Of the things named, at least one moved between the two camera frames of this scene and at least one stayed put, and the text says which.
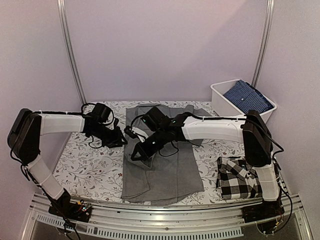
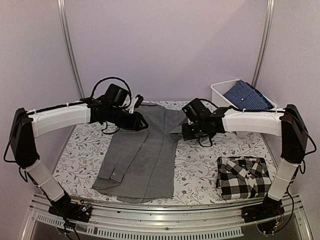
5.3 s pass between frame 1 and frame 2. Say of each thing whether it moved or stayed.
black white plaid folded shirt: stayed
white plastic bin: stayed
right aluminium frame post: stayed
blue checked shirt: stayed
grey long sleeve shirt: moved
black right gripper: moved
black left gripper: moved
